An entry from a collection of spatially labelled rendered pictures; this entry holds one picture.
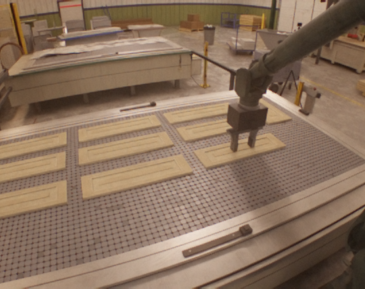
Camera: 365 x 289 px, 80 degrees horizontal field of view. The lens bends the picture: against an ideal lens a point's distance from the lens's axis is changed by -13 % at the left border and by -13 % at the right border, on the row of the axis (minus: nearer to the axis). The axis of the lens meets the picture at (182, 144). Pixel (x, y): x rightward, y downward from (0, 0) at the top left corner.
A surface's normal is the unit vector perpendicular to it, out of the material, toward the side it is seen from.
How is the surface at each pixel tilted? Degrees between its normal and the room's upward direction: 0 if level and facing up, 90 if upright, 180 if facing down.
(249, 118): 90
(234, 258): 0
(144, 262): 0
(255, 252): 0
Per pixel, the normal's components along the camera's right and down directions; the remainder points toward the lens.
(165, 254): 0.00, -0.84
